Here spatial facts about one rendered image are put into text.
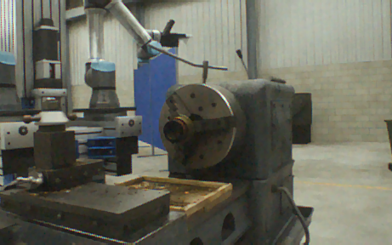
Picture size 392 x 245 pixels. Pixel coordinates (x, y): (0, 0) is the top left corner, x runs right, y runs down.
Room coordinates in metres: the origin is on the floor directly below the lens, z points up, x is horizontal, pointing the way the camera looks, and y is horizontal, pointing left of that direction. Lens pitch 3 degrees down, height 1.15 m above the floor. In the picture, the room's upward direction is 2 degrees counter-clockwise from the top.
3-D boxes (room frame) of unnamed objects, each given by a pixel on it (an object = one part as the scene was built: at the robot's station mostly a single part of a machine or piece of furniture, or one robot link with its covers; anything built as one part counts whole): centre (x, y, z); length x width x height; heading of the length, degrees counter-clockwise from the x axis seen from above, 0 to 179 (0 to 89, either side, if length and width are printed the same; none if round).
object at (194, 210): (1.00, 0.11, 0.89); 0.36 x 0.30 x 0.04; 61
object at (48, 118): (0.76, 0.33, 1.13); 0.08 x 0.08 x 0.03
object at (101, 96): (1.62, 0.43, 1.21); 0.15 x 0.15 x 0.10
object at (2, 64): (1.24, 0.75, 1.33); 0.13 x 0.12 x 0.14; 72
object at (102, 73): (1.63, 0.43, 1.33); 0.13 x 0.12 x 0.14; 30
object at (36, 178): (0.78, 0.32, 0.99); 0.20 x 0.10 x 0.05; 151
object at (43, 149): (0.76, 0.32, 1.07); 0.07 x 0.07 x 0.10; 61
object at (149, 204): (0.73, 0.28, 0.95); 0.43 x 0.17 x 0.05; 61
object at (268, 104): (1.60, -0.21, 1.06); 0.59 x 0.48 x 0.39; 151
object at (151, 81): (8.00, 0.97, 1.18); 4.12 x 0.80 x 2.35; 21
